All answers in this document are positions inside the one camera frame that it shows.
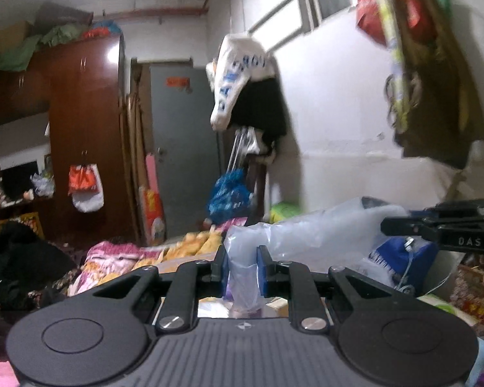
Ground white printed garment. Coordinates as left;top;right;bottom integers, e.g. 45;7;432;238
205;34;277;132

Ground clear plastic bag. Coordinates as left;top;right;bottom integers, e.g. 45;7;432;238
224;197;413;320

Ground cardboard box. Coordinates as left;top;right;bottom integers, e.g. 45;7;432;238
0;20;35;65

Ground red hanging plastic bag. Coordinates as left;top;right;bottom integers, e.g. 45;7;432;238
354;0;388;48

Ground black garment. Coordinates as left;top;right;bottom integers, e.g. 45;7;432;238
227;76;289;159

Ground green and white carton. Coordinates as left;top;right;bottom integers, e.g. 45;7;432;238
417;293;477;328

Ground yellow patterned strip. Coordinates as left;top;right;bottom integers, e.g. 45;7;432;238
364;0;413;130

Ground grey bundle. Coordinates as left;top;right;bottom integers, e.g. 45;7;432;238
36;2;95;33

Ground red printed cloth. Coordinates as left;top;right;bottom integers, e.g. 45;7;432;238
453;257;484;332

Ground pink floral blanket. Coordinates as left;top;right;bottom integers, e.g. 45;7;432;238
68;241;167;296

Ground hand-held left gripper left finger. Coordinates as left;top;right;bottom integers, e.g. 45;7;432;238
70;244;230;333

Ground grey door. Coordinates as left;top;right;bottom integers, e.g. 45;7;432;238
149;64;223;243

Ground white cable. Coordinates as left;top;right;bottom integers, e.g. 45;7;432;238
394;237;419;296

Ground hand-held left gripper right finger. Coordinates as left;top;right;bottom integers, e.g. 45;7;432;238
256;244;419;333

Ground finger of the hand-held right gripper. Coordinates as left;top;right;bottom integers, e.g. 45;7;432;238
380;216;445;238
409;199;484;222

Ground orange and white bag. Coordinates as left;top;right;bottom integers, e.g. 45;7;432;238
67;163;105;214

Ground metal folding rack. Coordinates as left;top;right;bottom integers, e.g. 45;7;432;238
225;126;259;179

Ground pink board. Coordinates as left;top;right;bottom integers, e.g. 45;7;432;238
145;152;160;195

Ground red and yellow printed bag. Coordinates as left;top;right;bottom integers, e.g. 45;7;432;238
139;184;167;247

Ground green cloth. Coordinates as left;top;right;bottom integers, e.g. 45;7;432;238
0;23;86;73

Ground white plastic bag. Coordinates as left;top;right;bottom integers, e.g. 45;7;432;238
30;171;55;197

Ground black clothing pile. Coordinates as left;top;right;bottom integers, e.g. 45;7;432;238
0;221;80;312

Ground brown wooden wardrobe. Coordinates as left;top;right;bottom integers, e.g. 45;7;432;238
0;34;140;247

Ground wooden boards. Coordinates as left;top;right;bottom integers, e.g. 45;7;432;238
118;57;154;247

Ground black monitor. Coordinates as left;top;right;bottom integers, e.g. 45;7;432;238
0;160;39;201

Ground yellow-green box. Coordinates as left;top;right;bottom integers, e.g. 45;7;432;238
269;202;304;224

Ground blue plastic bag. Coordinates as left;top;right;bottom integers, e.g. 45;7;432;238
207;169;254;227

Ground yellow floral cloth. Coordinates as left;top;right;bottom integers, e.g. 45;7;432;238
160;229;227;263

